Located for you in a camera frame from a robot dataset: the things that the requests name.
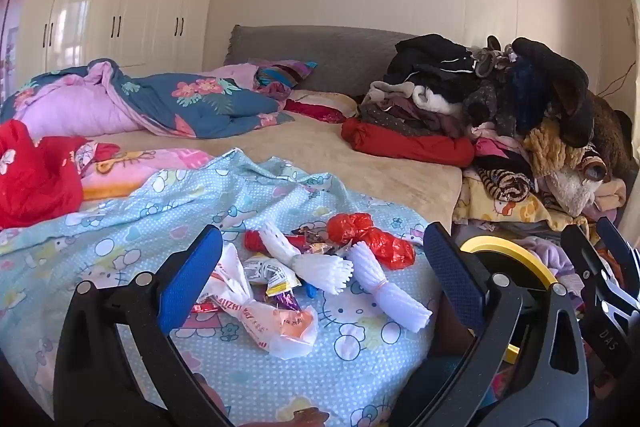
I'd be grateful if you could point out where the white orange plastic bag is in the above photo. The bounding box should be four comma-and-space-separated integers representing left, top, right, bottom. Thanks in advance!
192, 243, 319, 360

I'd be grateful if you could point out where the red plastic bag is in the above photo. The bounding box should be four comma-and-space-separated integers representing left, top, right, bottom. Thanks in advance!
327, 213, 416, 270

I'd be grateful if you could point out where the light blue cartoon sheet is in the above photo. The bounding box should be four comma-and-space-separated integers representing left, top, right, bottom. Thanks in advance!
0, 148, 451, 427

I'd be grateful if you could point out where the white fleece garment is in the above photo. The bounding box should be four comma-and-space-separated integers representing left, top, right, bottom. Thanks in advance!
545, 167, 601, 218

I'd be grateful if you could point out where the pink floral curtain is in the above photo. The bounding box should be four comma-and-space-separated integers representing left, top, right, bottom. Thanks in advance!
0, 0, 26, 102

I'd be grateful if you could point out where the beige bed blanket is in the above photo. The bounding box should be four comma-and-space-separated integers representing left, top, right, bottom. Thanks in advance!
85, 89, 463, 228

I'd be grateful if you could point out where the pink cartoon blanket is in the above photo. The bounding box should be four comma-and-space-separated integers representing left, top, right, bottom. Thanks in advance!
75, 142, 216, 202

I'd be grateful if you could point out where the black jacket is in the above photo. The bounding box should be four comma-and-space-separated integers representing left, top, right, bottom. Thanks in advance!
382, 34, 481, 102

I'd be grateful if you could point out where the red bottle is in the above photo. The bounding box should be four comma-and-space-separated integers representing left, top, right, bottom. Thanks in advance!
244, 229, 273, 253

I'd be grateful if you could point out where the beige garment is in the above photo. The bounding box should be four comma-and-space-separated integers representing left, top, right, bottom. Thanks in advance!
365, 81, 416, 105

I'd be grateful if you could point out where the colourful striped pillow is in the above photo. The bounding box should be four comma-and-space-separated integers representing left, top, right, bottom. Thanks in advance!
255, 61, 318, 100

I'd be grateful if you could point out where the red printed cloth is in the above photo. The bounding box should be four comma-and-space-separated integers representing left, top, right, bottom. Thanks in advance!
0, 119, 121, 230

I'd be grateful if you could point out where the person's left hand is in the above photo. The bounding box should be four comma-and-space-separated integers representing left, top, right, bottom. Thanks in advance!
287, 410, 331, 427

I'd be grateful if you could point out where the pink garment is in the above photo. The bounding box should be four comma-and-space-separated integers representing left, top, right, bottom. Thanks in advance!
472, 134, 526, 158

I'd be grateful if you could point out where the brown striped knit garment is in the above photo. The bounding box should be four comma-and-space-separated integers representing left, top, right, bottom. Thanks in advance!
475, 167, 536, 202

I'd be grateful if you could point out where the thin wall cable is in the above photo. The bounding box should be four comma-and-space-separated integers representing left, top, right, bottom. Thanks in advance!
600, 72, 636, 98

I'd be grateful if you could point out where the red folded garment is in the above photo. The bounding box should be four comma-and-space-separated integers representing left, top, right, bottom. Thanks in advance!
341, 117, 476, 168

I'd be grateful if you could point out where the yellow-rimmed black trash bin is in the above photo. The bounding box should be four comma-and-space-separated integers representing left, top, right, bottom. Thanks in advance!
457, 236, 558, 365

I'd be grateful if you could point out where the peach towel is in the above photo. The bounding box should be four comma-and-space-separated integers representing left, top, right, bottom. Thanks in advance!
595, 179, 628, 212

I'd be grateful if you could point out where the white printed packet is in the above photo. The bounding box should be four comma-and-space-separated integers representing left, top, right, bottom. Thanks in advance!
242, 257, 301, 295

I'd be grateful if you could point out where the grey padded headboard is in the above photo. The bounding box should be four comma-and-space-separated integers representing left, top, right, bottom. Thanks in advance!
223, 25, 416, 98

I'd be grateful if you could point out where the brown dotted garment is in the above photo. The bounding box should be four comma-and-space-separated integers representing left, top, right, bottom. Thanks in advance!
357, 102, 451, 138

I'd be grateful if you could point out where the lavender garment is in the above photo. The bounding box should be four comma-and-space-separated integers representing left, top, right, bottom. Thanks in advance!
520, 234, 566, 278

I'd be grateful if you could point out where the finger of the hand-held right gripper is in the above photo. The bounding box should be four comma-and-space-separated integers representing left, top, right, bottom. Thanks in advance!
560, 223, 632, 360
596, 217, 640, 310

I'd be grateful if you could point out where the striped sleeve with brown cuff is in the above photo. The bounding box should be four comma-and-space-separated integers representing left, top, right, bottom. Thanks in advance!
575, 147, 608, 182

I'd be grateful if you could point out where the blue floral quilt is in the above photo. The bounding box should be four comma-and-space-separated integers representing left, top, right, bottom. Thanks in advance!
0, 59, 296, 140

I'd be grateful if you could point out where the white foam net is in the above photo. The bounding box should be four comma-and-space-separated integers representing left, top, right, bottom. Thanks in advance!
257, 221, 356, 295
347, 241, 433, 334

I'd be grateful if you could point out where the pink orange candy wrapper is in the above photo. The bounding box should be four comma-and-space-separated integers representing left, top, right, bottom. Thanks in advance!
307, 241, 348, 259

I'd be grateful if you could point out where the grey speckled garment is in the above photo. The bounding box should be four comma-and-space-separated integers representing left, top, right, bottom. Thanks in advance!
462, 79, 518, 138

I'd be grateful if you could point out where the cream white garment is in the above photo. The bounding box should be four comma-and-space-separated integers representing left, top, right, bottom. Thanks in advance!
412, 84, 466, 118

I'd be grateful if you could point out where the red lace cloth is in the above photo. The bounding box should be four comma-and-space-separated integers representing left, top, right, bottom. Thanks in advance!
285, 92, 358, 125

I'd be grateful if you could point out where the dark candy wrapper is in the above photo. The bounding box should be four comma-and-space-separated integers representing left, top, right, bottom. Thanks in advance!
292, 224, 327, 241

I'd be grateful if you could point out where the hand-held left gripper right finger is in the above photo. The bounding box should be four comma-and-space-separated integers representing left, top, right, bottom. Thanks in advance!
390, 222, 591, 427

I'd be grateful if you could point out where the tan fuzzy garment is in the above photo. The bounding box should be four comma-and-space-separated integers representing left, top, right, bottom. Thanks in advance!
522, 119, 586, 180

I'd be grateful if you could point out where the dark blue fuzzy garment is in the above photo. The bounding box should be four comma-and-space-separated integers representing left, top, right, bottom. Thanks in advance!
510, 57, 551, 132

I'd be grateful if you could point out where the brown fuzzy blanket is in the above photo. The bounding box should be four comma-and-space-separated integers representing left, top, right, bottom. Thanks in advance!
590, 89, 633, 182

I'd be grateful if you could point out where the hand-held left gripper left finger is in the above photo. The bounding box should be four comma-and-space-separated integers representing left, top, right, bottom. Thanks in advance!
52, 224, 236, 427

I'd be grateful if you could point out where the purple candy wrapper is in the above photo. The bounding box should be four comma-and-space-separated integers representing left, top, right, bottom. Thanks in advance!
265, 284, 303, 313

